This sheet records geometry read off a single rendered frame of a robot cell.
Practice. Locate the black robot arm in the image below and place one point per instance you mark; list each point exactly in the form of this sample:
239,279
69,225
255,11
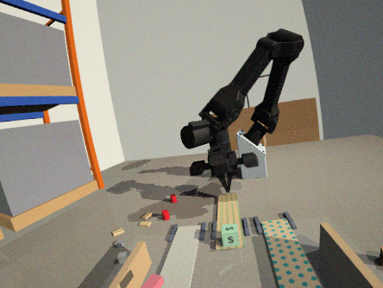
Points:
281,46

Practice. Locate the small tan wooden block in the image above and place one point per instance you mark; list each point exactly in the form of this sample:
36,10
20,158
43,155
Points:
118,232

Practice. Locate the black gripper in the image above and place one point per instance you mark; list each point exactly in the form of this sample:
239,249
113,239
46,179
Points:
248,159

